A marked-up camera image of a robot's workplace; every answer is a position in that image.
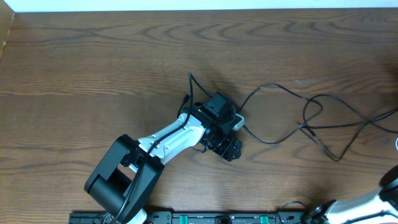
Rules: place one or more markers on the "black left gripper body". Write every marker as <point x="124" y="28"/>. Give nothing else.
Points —
<point x="220" y="140"/>

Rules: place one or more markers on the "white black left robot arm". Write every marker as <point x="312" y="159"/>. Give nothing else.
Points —
<point x="127" y="174"/>

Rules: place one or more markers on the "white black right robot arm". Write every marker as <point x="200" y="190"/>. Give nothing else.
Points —
<point x="377" y="206"/>

